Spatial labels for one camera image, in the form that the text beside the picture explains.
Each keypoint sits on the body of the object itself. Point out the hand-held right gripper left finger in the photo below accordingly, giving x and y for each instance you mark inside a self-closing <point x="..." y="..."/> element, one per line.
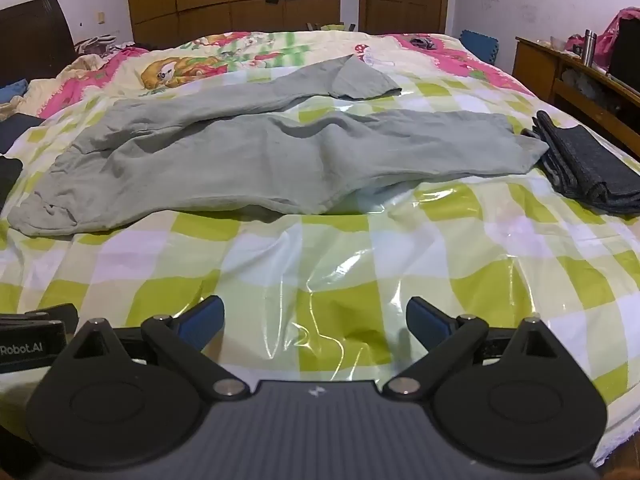
<point x="202" y="322"/>

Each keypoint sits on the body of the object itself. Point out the steel thermos flask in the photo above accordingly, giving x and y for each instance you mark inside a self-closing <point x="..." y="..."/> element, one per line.
<point x="589" y="50"/>

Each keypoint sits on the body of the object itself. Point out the wooden desk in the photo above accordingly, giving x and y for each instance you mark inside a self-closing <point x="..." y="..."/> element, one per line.
<point x="535" y="70"/>

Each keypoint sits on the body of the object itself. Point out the grey-green pants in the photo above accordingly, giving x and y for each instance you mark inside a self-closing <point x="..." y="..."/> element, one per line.
<point x="250" y="160"/>

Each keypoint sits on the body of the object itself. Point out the black folded pants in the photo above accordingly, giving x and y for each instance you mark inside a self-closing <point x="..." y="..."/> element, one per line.
<point x="9" y="180"/>

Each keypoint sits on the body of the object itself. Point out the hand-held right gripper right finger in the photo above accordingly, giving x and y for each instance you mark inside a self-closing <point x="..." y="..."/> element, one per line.
<point x="427" y="325"/>

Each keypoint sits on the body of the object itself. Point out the striped cloth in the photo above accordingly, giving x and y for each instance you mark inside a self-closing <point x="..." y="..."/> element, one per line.
<point x="97" y="45"/>

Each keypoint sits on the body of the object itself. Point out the green cloth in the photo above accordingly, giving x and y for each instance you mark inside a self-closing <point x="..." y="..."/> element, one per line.
<point x="332" y="26"/>

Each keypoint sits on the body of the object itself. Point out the small dark crumpled cloth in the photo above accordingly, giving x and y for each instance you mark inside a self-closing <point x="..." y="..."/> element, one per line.
<point x="424" y="43"/>

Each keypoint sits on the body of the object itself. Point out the bed with checkered cover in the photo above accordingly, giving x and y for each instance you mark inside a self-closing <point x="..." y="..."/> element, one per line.
<point x="350" y="270"/>

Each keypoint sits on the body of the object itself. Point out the dark brown headboard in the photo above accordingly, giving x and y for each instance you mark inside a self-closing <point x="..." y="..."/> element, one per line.
<point x="35" y="35"/>

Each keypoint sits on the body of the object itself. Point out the black monitor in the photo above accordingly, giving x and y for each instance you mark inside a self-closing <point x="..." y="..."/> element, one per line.
<point x="627" y="60"/>

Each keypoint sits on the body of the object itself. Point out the dark grey folded pants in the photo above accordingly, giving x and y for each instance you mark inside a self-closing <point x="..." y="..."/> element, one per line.
<point x="590" y="165"/>

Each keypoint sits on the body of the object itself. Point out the blue cloth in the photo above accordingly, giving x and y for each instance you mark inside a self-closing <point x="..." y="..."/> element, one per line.
<point x="12" y="91"/>

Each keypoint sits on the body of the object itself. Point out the pink bag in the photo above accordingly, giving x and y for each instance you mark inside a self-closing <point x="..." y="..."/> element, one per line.
<point x="607" y="35"/>

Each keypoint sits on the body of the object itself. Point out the dark navy folded cloth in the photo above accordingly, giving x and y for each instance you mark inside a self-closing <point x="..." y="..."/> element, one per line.
<point x="15" y="132"/>

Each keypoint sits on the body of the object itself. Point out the blue foam mat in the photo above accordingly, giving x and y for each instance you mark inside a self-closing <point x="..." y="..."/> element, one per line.
<point x="477" y="45"/>

